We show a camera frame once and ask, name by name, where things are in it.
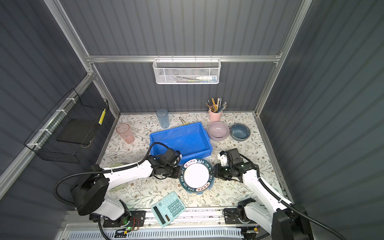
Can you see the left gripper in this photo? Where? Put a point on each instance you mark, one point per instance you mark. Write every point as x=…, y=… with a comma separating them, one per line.
x=178, y=173

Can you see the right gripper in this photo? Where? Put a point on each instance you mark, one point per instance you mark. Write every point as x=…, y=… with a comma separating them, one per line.
x=217, y=171

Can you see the green rim lettered plate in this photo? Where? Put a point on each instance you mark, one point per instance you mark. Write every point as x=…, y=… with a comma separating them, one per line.
x=195, y=176

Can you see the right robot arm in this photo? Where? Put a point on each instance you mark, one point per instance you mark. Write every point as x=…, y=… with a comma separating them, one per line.
x=279, y=217

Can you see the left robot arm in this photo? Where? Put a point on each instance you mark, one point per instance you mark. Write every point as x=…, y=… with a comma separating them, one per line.
x=90, y=191

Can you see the blue plastic bin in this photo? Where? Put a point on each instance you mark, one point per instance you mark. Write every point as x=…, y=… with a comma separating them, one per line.
x=192, y=141

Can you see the blue grey bowl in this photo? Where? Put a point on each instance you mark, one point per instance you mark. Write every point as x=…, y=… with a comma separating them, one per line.
x=240, y=132

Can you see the pink bowl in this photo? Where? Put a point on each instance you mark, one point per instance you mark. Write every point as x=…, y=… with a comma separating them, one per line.
x=218, y=131

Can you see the teal calculator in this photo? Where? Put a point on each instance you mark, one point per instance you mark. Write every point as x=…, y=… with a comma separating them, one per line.
x=168, y=209

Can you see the brass clip on table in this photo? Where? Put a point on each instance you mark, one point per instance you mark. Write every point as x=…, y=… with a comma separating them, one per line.
x=184, y=123

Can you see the green bowl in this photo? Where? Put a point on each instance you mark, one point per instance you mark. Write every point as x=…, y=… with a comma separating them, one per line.
x=116, y=181

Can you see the blue translucent tumbler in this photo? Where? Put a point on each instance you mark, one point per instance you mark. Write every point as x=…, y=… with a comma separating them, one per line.
x=163, y=118

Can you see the pink pencil cup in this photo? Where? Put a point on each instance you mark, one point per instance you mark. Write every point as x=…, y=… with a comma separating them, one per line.
x=214, y=117

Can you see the pink translucent tumbler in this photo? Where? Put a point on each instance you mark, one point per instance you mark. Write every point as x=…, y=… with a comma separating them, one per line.
x=125, y=132

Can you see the pencils bundle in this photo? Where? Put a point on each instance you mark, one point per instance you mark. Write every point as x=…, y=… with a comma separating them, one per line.
x=216, y=106

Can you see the yellow tag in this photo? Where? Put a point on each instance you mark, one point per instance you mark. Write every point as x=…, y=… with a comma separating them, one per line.
x=102, y=116

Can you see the pens in white basket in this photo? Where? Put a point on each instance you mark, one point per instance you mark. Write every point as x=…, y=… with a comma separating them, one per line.
x=197, y=79

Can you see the black slab in basket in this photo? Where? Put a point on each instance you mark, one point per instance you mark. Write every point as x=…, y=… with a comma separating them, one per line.
x=76, y=131

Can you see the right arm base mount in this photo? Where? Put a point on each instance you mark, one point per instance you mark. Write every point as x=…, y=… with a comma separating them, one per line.
x=237, y=215

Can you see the white wire mesh basket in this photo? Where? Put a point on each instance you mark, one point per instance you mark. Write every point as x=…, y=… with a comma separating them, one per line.
x=166, y=68

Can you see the black wire basket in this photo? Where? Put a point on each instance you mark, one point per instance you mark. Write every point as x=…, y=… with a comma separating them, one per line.
x=75, y=106

